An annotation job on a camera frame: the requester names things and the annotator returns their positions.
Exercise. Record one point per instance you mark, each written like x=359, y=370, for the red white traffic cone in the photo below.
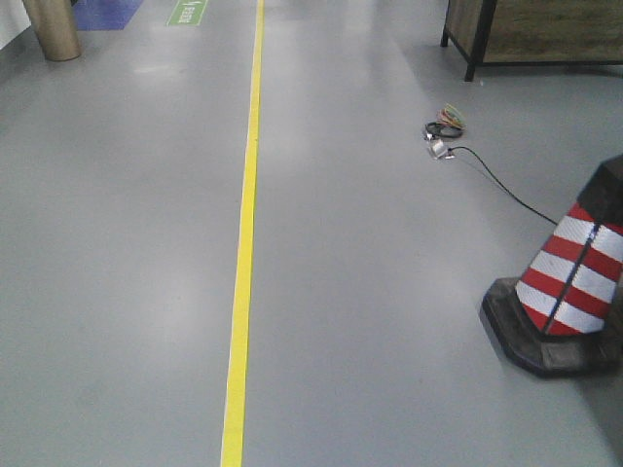
x=560, y=317

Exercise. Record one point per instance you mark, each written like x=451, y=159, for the brown cardboard tube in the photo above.
x=55, y=28

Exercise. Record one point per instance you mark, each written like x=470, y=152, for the green safety zone floor sign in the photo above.
x=187, y=13

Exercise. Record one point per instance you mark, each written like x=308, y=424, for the black frame wooden cabinet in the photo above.
x=534, y=33

